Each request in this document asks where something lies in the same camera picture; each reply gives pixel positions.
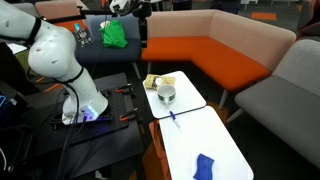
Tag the white marker with blue cap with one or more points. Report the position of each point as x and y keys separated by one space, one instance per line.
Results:
x=174 y=120

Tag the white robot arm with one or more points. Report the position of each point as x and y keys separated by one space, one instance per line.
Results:
x=52 y=54

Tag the green and white mug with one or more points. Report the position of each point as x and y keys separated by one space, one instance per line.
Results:
x=166 y=94

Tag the small white side table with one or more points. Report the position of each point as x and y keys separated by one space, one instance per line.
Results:
x=187 y=97

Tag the black orange clamp rear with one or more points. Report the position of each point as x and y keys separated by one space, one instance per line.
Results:
x=127 y=89

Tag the black orange clamp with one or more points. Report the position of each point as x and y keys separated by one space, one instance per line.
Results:
x=129 y=115
x=127 y=89

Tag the black orange clamp front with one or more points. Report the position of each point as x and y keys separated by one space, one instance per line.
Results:
x=129 y=115

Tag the long white table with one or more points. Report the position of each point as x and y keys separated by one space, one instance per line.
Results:
x=202 y=132

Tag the green plastic bag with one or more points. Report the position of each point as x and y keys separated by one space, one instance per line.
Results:
x=113 y=34

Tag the dark blue chair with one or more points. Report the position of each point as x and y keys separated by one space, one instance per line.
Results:
x=97 y=53

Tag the black cart table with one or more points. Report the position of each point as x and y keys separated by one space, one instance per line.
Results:
x=83 y=156

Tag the orange corner sofa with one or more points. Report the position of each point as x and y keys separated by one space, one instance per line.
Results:
x=232 y=50

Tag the black tag card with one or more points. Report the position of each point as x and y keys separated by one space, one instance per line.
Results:
x=82 y=35

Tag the blue cloth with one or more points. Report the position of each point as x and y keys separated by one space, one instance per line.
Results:
x=204 y=165

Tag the grey sofa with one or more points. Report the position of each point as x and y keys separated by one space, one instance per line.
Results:
x=287 y=103

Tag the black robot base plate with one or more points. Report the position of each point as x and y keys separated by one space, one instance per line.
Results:
x=110 y=110

